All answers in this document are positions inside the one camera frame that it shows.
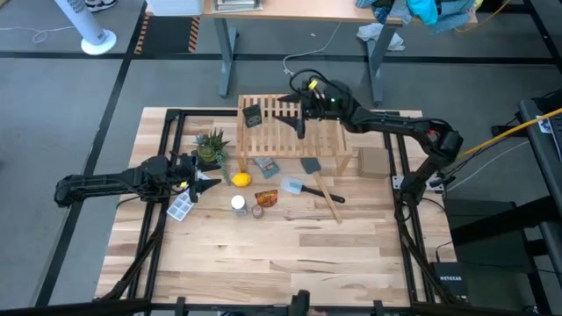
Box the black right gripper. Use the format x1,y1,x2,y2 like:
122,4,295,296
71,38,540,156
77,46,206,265
272,79,355,140

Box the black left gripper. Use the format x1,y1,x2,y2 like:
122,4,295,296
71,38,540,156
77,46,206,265
168,148,223,205

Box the white-lid glass spice jar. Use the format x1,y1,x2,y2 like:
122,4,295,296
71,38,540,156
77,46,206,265
230,194,249,217

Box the green black pepper tin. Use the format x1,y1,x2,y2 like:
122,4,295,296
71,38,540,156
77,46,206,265
241,104,263,129

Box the orange spice pouch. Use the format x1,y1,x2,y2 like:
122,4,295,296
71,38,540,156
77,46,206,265
254,189,279,209

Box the wooden slatted shelf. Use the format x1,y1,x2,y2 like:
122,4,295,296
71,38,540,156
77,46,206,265
235,93,354,176

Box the potted succulent plant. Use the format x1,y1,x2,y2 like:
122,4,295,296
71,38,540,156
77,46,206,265
192,127,232,183

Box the yellow lemon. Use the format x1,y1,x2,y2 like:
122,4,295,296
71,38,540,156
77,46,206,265
231,172,253,189

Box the white ice cube tray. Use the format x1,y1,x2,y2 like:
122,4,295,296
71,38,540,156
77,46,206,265
166,170,213,222

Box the teal blue packet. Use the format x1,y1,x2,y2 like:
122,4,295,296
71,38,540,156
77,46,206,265
254,156,282,179

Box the small cardboard box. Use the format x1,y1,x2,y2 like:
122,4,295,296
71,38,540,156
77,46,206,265
357,147,392,179

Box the wooden desk grey legs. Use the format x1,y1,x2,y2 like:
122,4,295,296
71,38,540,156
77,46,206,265
144,0,479,107

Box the white cloth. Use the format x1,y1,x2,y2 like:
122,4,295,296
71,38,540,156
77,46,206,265
356,22,407,52

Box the stack of books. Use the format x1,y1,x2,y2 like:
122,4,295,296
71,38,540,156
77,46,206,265
212,0,265,14

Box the white power strip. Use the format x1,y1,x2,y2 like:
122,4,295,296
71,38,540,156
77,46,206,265
392,174,445,193

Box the pile of clothes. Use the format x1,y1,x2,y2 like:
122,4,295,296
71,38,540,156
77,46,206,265
355,0,479,36

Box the white box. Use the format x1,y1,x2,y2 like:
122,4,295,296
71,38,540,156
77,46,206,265
146,0,205,18

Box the person's shoe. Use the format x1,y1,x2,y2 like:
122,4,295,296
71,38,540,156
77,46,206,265
83,0,119,13

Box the black Netgear router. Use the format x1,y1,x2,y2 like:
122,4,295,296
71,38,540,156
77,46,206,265
431,261,470,300

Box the black side table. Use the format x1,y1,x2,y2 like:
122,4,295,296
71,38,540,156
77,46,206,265
516,87,562,308

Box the wooden-handled dark spatula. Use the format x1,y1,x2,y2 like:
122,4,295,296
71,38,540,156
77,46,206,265
299,156,344,225

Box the grey floor cable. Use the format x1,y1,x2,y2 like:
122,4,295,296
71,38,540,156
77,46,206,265
282,21,343,78

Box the black aluminium table frame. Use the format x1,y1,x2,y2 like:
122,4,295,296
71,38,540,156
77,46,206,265
92,107,467,316

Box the yellow cable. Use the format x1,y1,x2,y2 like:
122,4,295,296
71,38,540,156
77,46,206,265
455,107,562,162

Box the white floor cable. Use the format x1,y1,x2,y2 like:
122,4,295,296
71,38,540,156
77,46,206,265
0,25,76,45

